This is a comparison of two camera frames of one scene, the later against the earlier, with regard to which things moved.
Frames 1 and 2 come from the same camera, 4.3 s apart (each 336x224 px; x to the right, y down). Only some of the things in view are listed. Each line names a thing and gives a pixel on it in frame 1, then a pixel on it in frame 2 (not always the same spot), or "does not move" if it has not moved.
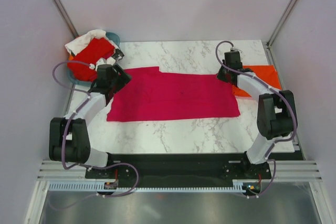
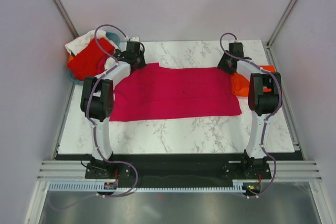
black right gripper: [220, 76] -> [222, 63]
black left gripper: [124, 78] -> [143, 63]
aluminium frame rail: [300, 169] does not move
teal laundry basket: [112, 36] does not move
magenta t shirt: [150, 94] does not move
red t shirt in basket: [98, 49] does not move
